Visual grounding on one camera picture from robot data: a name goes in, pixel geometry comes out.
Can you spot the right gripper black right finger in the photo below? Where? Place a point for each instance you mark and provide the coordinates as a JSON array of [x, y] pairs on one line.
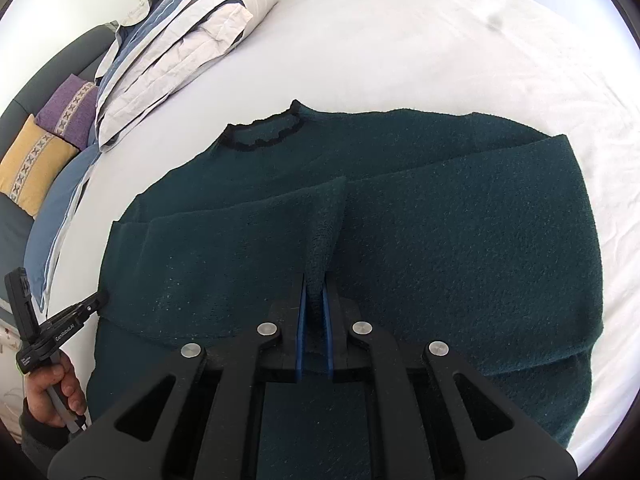
[[339, 315]]

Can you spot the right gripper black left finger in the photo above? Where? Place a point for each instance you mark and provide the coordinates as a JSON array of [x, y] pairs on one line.
[[284, 357]]

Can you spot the dark green knit sweater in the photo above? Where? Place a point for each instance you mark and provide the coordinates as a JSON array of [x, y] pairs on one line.
[[472, 229]]

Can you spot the dark left sleeve forearm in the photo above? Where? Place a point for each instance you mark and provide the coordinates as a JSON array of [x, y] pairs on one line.
[[40, 442]]

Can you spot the blue pillow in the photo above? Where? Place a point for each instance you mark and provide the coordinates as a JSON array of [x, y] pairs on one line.
[[49, 220]]

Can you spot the yellow patterned cushion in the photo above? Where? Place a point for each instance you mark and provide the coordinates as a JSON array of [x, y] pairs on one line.
[[31, 165]]

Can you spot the purple patterned cushion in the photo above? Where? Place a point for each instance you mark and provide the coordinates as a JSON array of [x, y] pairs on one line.
[[70, 111]]

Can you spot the dark green headboard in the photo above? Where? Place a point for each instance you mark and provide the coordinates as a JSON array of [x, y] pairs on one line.
[[81, 58]]

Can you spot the white bed sheet mattress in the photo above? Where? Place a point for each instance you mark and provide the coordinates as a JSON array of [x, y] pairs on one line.
[[510, 58]]

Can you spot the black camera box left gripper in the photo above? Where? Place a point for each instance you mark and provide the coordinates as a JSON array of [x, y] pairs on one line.
[[20, 301]]

